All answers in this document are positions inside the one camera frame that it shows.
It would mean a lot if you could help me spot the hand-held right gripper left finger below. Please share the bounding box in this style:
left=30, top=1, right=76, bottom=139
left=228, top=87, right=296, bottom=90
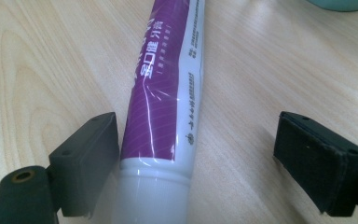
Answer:
left=48, top=112, right=120, bottom=218

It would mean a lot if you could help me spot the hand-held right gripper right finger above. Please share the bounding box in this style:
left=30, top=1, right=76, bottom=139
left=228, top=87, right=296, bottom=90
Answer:
left=272, top=111, right=358, bottom=217

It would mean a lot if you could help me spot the purple and white toothpaste tube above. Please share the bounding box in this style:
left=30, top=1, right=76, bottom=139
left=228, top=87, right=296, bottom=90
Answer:
left=113, top=0, right=206, bottom=224

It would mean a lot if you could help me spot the teal cup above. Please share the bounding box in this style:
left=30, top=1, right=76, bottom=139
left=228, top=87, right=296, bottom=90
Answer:
left=306, top=0, right=358, bottom=13

